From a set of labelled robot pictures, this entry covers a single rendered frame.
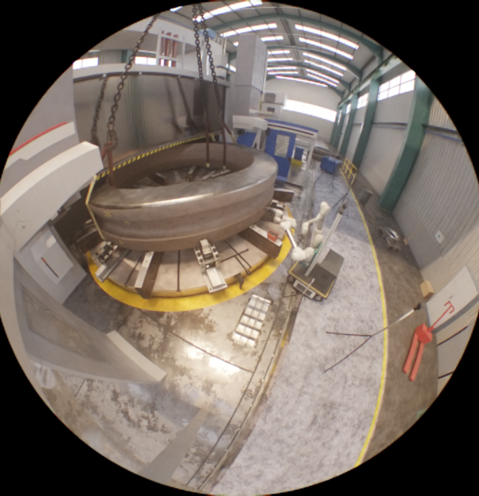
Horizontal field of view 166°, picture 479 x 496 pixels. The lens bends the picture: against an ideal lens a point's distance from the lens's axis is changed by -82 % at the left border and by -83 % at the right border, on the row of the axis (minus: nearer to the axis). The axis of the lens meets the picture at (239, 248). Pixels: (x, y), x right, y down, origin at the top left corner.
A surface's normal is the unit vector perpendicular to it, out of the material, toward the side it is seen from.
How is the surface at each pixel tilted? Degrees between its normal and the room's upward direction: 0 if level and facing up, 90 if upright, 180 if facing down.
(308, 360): 0
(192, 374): 0
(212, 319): 0
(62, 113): 90
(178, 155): 90
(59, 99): 90
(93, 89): 90
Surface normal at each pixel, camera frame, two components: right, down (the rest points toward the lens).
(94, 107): 0.91, 0.33
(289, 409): 0.07, -0.69
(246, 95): -0.40, 0.64
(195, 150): 0.01, 0.72
